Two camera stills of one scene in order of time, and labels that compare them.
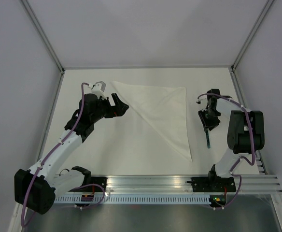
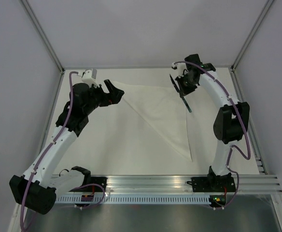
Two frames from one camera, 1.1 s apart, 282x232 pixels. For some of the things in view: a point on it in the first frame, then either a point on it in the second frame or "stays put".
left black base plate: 101,181 stays put
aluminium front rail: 183,184 stays put
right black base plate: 215,184 stays put
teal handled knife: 208,138 -> 186,104
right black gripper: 207,124 -> 184,90
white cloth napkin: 164,108 stays put
